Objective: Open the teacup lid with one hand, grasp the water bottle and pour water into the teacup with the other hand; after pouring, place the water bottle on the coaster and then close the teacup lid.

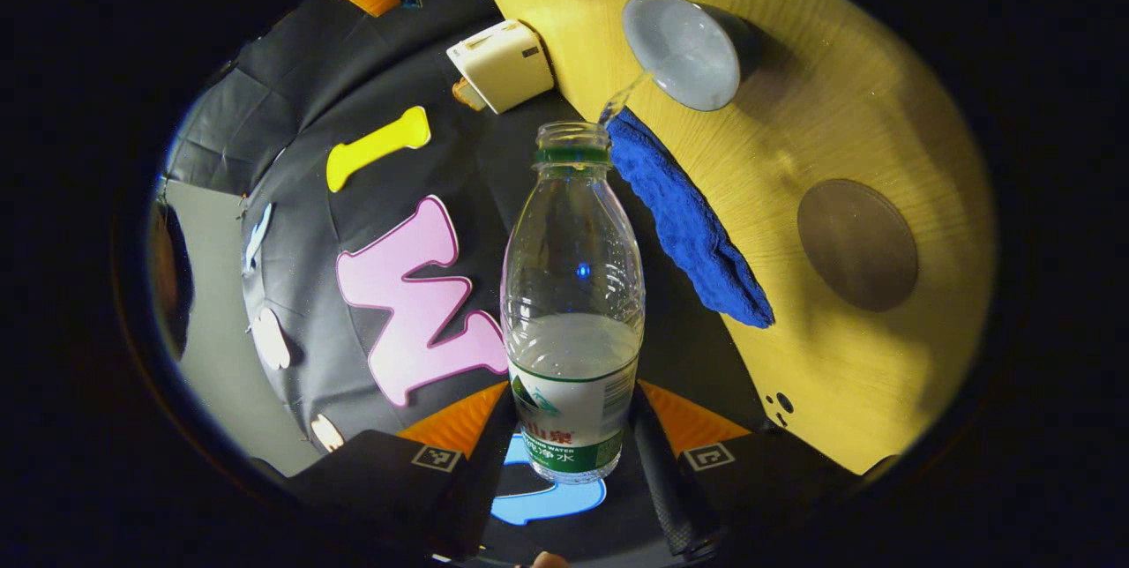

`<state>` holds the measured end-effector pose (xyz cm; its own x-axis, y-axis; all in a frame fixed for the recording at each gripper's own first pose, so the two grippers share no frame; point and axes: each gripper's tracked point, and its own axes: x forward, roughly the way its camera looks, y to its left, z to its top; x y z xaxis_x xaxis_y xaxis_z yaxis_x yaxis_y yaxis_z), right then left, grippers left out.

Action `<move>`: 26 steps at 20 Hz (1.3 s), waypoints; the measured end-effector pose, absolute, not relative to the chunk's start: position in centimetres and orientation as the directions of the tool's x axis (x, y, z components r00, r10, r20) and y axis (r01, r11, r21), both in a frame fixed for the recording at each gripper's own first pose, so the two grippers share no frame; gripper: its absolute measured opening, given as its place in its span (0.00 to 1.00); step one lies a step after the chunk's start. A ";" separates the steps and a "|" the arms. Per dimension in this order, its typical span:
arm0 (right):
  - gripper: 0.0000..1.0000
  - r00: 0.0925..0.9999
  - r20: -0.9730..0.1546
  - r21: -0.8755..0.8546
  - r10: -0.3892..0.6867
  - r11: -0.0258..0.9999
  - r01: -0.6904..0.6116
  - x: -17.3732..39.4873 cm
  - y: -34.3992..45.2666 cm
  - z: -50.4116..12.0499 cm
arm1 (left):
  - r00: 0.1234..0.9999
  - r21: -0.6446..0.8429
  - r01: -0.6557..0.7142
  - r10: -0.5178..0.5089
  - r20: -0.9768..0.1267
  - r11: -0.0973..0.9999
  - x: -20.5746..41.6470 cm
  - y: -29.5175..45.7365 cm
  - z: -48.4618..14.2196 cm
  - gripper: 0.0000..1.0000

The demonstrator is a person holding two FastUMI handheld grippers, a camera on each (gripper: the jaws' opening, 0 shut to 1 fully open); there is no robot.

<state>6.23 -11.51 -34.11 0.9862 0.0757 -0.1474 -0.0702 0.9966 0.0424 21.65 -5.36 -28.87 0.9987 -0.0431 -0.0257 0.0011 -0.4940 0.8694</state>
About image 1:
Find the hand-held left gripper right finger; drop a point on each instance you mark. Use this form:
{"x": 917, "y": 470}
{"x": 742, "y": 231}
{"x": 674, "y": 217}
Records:
{"x": 675, "y": 497}

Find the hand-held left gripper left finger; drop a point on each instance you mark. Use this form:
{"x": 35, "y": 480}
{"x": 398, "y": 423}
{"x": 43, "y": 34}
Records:
{"x": 481, "y": 480}

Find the clear plastic water bottle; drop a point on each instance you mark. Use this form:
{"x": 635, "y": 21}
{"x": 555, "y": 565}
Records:
{"x": 571, "y": 392}

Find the round grey coaster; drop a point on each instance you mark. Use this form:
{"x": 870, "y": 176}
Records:
{"x": 857, "y": 246}

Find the white and blue teacup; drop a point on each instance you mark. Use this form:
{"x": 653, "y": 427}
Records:
{"x": 684, "y": 52}

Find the toast slice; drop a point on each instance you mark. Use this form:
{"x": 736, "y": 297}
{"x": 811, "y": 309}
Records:
{"x": 467, "y": 96}

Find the white toaster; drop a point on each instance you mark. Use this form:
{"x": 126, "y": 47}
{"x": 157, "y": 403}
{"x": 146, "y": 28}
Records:
{"x": 504, "y": 65}

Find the blue towel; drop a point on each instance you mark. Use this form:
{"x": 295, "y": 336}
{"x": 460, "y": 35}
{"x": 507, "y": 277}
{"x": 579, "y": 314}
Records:
{"x": 697, "y": 233}

